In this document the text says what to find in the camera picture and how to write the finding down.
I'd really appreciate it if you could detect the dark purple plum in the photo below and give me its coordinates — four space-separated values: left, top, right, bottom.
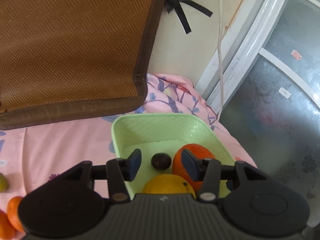
151 153 172 170

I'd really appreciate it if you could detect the small green fruit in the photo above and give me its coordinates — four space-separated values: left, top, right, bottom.
0 173 9 193

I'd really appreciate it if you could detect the large orange fruit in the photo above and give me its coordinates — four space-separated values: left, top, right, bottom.
172 144 216 193

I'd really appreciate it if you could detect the yellow lemon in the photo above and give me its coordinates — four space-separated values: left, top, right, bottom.
142 174 196 198

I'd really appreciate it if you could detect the light green plastic basket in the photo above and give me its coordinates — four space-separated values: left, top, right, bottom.
111 113 235 198

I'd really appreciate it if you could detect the pink patterned bed sheet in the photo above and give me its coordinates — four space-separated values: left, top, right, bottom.
1 74 253 214

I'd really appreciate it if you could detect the brown woven seat cushion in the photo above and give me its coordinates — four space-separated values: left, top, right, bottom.
1 0 165 130

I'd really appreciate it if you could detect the black cushion tie ribbon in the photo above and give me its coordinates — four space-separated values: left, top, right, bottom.
165 0 213 34

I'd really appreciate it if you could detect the white door frame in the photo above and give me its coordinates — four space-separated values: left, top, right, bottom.
196 0 285 112

